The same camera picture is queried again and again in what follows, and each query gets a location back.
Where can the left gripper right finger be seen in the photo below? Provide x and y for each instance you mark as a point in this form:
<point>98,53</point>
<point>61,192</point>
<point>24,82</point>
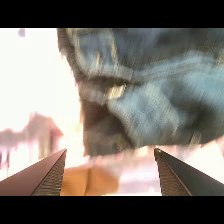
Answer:
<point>180,180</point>

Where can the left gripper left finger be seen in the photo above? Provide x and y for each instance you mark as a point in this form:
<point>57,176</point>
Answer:
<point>40,180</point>

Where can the blue jeans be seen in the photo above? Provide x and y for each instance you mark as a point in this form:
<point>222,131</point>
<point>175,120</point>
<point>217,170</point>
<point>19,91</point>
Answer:
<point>150,93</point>

